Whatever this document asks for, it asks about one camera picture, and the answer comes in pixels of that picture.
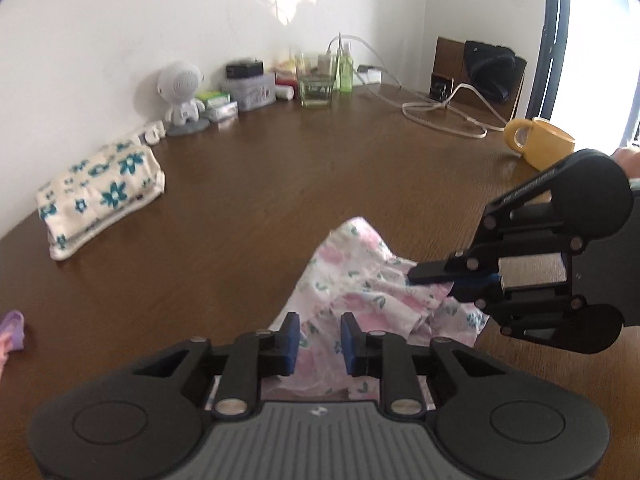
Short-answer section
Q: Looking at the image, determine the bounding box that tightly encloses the white charging cable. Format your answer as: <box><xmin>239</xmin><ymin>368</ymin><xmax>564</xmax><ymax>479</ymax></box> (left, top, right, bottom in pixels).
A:
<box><xmin>326</xmin><ymin>32</ymin><xmax>509</xmax><ymax>140</ymax></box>

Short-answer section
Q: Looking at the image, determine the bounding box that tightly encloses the grey printed tin box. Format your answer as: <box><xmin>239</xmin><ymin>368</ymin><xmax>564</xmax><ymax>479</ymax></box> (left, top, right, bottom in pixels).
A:
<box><xmin>220</xmin><ymin>73</ymin><xmax>277</xmax><ymax>113</ymax></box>

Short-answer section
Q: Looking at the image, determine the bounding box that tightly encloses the black bag on chair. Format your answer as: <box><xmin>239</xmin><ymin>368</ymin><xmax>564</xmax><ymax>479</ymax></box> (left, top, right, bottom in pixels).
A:
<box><xmin>463</xmin><ymin>41</ymin><xmax>526</xmax><ymax>104</ymax></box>

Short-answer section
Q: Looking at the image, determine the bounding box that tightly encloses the clear drinking glass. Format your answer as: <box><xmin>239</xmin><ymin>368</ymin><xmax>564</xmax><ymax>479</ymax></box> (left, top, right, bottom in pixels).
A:
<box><xmin>295</xmin><ymin>53</ymin><xmax>335</xmax><ymax>108</ymax></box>

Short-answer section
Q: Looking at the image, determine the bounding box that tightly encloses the right hand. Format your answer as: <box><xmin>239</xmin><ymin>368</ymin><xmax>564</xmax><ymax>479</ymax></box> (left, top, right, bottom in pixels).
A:
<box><xmin>612</xmin><ymin>146</ymin><xmax>640</xmax><ymax>180</ymax></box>

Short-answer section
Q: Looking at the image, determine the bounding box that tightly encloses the blue pink purple garment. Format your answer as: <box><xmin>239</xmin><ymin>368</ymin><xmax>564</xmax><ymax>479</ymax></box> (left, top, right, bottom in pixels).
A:
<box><xmin>0</xmin><ymin>310</ymin><xmax>25</xmax><ymax>372</ymax></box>

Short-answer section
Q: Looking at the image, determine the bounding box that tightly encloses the folded cream blue-flower cloth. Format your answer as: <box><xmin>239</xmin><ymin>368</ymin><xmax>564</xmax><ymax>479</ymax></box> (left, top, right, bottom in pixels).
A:
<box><xmin>36</xmin><ymin>140</ymin><xmax>165</xmax><ymax>261</ymax></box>

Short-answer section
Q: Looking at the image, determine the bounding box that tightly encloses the white power adapter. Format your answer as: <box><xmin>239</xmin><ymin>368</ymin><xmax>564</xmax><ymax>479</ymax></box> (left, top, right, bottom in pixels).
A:
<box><xmin>354</xmin><ymin>65</ymin><xmax>383</xmax><ymax>84</ymax></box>

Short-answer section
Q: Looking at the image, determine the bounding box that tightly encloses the yellow mug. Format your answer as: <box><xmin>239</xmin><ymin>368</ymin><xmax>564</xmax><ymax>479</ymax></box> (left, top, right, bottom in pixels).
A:
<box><xmin>503</xmin><ymin>118</ymin><xmax>575</xmax><ymax>171</ymax></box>

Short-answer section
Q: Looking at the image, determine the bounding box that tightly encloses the green spray bottle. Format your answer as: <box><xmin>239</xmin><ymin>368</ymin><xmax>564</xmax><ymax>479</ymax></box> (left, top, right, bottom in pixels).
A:
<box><xmin>338</xmin><ymin>42</ymin><xmax>354</xmax><ymax>93</ymax></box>

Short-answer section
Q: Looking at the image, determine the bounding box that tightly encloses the brown wooden chair back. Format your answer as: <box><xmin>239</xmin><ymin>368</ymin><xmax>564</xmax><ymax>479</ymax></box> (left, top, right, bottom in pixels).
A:
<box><xmin>430</xmin><ymin>37</ymin><xmax>524</xmax><ymax>122</ymax></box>

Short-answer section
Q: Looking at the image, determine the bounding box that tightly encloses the pink floral child dress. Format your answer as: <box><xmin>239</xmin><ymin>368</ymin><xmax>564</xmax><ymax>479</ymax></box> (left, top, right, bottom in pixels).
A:
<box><xmin>262</xmin><ymin>217</ymin><xmax>488</xmax><ymax>400</ymax></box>

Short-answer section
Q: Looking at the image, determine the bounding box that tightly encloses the white robot figure speaker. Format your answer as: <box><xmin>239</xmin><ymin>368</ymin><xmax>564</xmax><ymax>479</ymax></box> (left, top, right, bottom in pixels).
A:
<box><xmin>157</xmin><ymin>61</ymin><xmax>209</xmax><ymax>136</ymax></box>

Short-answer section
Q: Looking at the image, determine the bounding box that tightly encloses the white letter ornament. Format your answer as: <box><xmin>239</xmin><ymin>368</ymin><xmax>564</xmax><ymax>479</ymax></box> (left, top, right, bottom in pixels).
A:
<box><xmin>134</xmin><ymin>120</ymin><xmax>166</xmax><ymax>146</ymax></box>

